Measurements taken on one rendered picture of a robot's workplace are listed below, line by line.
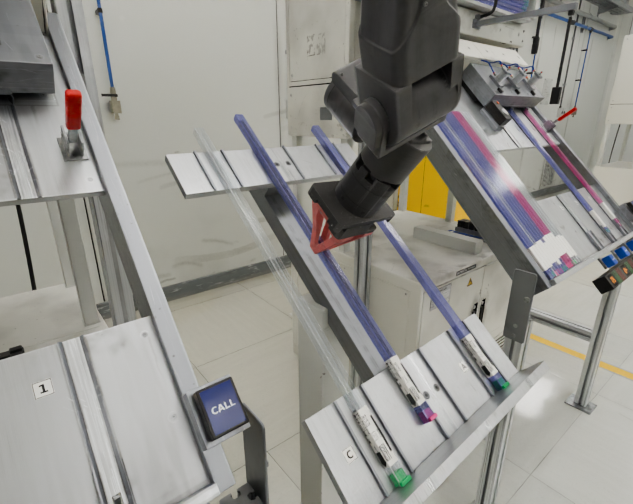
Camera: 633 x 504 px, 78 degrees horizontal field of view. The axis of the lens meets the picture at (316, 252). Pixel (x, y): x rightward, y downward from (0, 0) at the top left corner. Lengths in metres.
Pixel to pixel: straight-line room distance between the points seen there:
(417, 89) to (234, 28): 2.29
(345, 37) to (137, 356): 1.07
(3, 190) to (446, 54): 0.49
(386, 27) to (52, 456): 0.45
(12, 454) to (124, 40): 2.08
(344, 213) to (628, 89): 4.22
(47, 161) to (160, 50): 1.84
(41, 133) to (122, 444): 0.40
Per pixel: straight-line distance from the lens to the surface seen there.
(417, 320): 1.21
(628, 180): 4.56
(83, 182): 0.58
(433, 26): 0.33
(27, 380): 0.48
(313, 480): 0.80
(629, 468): 1.75
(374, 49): 0.33
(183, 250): 2.50
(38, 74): 0.65
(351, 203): 0.44
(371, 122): 0.34
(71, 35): 0.82
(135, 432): 0.46
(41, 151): 0.61
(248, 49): 2.62
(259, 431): 0.47
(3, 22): 0.69
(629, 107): 4.56
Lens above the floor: 1.07
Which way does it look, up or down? 19 degrees down
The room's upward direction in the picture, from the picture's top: straight up
